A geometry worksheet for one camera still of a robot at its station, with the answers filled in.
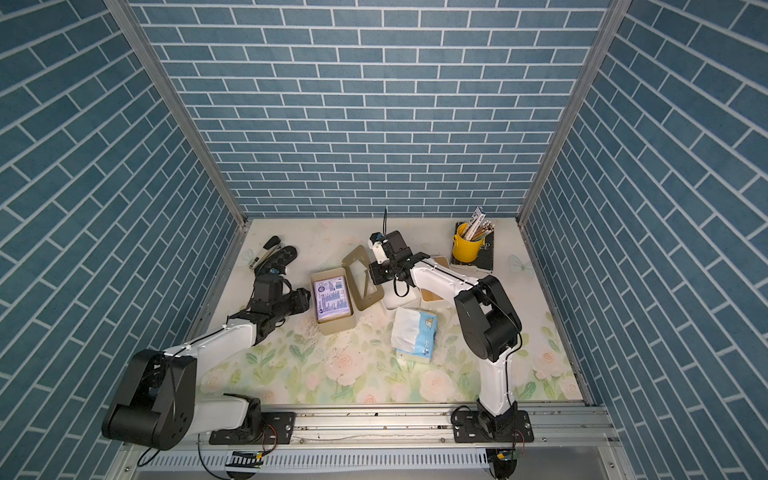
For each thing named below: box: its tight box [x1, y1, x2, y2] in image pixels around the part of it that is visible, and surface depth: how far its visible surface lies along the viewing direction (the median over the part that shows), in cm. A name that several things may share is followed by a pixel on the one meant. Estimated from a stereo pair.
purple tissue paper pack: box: [314, 276, 352, 321], surface depth 93 cm
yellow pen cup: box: [452, 222, 485, 263], surface depth 104 cm
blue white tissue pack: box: [391, 307, 439, 363], surface depth 86 cm
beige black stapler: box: [249, 235, 285, 269], surface depth 109 cm
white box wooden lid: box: [410, 261, 461, 305], surface depth 64 cm
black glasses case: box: [255, 245, 298, 277], surface depth 106 cm
